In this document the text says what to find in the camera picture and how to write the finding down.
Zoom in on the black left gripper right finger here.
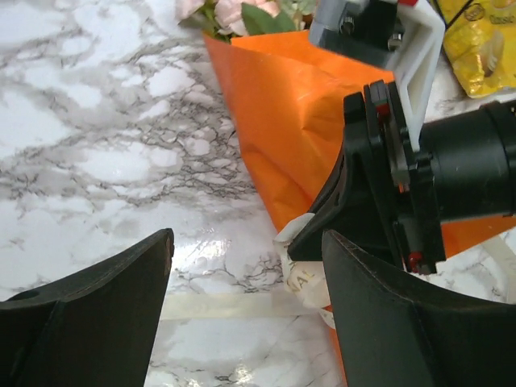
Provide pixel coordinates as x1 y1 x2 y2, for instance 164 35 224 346
322 231 515 387

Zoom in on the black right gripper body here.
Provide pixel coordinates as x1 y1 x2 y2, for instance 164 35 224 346
343 81 445 274

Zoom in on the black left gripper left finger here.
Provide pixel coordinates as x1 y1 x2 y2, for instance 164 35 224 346
1 228 174 386

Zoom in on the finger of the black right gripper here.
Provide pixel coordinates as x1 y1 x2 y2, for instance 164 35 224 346
288 151 393 264

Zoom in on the cream printed ribbon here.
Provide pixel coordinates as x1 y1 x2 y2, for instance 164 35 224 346
160 214 515 329

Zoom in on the orange wrapping paper sheet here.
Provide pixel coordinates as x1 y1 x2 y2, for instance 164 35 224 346
202 30 516 387

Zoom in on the yellow lays chip bag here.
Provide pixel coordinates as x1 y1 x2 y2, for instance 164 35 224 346
431 0 515 98

